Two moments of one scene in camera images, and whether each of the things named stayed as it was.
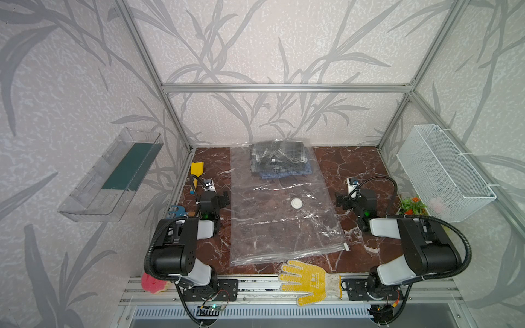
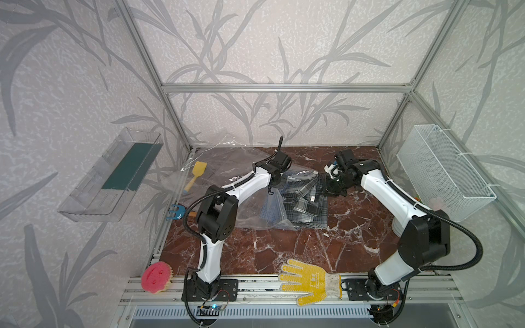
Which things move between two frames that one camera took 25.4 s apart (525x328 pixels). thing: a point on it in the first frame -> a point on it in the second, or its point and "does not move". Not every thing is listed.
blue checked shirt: x=305 y=169 -> x=272 y=207
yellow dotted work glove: x=312 y=280 does not move
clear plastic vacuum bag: x=273 y=220 -> x=225 y=160
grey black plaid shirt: x=275 y=156 -> x=305 y=199
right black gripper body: x=347 y=204 -> x=338 y=185
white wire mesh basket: x=448 y=189 does not move
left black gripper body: x=221 y=202 -> x=277 y=181
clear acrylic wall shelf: x=103 y=195 does not move
